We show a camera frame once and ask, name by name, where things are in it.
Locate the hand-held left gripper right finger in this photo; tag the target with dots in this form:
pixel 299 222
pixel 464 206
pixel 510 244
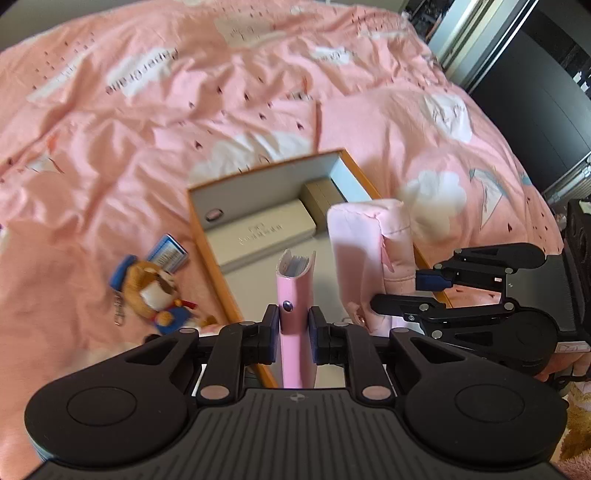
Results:
pixel 316 336

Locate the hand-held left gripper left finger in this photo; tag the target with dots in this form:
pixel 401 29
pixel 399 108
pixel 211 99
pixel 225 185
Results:
pixel 271 334

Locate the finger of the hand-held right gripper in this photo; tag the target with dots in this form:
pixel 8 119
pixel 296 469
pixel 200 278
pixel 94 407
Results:
pixel 431 280
pixel 415 307

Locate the pink card holder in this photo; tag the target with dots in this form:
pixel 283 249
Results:
pixel 293 323

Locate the pink fabric pouch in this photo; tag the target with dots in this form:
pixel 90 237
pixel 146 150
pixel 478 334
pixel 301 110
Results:
pixel 355 249

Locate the orange storage box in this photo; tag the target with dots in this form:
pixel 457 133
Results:
pixel 277 184

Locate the long white box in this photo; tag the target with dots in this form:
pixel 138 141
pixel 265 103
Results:
pixel 263 235

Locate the fluffy brown patterned blanket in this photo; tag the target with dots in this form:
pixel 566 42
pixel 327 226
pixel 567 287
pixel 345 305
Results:
pixel 579 424

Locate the small blue box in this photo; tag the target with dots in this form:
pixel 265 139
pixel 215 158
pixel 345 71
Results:
pixel 168 254

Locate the small pink oval object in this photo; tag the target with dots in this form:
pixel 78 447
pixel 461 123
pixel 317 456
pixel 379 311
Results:
pixel 215 215

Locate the small beige box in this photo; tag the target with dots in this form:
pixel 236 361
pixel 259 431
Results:
pixel 323 198

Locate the dark wardrobe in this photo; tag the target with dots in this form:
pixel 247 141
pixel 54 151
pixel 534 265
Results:
pixel 531 83

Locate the pink printed bedsheet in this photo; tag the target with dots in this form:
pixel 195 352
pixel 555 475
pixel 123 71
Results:
pixel 138 138

